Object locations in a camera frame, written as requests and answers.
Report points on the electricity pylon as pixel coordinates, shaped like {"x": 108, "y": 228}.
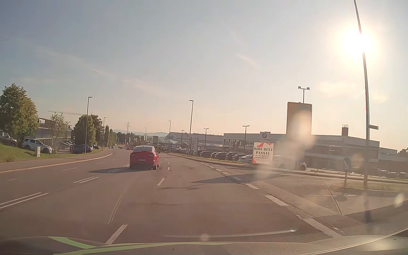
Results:
{"x": 128, "y": 127}

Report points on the tall lamp post with sign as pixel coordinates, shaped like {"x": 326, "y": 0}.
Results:
{"x": 366, "y": 106}

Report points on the red car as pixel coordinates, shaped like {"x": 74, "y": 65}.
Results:
{"x": 143, "y": 157}

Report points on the double-headed lamp post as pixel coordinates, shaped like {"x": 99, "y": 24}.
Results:
{"x": 303, "y": 92}

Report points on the small young tree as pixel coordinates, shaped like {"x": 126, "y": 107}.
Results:
{"x": 58, "y": 127}

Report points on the grey industrial building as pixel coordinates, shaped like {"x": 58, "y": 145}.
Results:
{"x": 44, "y": 129}

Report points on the large green tree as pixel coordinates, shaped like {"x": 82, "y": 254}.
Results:
{"x": 16, "y": 111}

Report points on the grey hall building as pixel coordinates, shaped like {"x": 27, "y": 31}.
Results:
{"x": 189, "y": 138}

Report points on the car dealership building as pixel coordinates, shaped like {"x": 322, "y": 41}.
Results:
{"x": 331, "y": 147}

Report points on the tall advertising pylon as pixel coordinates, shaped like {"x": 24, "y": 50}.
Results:
{"x": 299, "y": 122}

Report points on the dark blue parked car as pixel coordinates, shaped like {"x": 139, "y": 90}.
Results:
{"x": 80, "y": 149}

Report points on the dark green tree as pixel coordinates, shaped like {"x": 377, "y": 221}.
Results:
{"x": 85, "y": 129}

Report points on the road markings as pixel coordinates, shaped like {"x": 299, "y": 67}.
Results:
{"x": 275, "y": 200}

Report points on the row of parked cars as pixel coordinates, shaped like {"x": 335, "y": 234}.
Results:
{"x": 221, "y": 155}
{"x": 402, "y": 175}

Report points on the row of trees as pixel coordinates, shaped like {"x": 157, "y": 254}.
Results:
{"x": 113, "y": 137}

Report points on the white street cabinet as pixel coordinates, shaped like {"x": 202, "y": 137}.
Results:
{"x": 38, "y": 151}

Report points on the white billboard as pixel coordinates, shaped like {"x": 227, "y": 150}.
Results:
{"x": 262, "y": 153}

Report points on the car's own bonnet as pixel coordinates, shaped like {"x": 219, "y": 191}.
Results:
{"x": 204, "y": 248}

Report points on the white parked car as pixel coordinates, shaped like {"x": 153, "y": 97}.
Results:
{"x": 35, "y": 145}

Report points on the dark grey parked car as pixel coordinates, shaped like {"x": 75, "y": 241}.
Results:
{"x": 2, "y": 136}

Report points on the grass verge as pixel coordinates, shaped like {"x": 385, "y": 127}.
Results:
{"x": 384, "y": 186}

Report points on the grey asphalt road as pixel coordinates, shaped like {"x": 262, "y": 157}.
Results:
{"x": 197, "y": 198}

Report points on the grey pavement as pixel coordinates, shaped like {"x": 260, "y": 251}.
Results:
{"x": 19, "y": 165}

